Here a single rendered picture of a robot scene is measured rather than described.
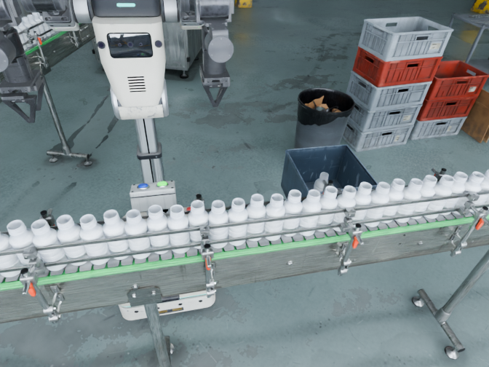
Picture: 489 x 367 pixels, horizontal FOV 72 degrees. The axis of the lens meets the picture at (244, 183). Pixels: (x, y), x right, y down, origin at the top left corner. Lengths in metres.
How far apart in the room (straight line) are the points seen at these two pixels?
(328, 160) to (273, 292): 0.91
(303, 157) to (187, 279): 0.84
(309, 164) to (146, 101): 0.81
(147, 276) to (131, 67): 0.74
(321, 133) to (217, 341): 1.70
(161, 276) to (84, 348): 1.10
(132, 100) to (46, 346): 1.39
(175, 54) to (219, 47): 3.81
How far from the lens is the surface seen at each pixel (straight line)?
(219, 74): 0.89
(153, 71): 1.36
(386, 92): 3.30
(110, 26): 1.32
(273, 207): 1.01
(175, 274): 1.10
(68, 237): 1.02
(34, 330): 2.29
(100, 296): 1.18
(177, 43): 4.55
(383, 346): 2.19
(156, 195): 1.10
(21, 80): 0.95
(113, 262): 1.09
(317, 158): 1.69
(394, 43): 3.10
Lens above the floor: 1.83
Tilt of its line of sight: 40 degrees down
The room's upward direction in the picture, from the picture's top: 4 degrees clockwise
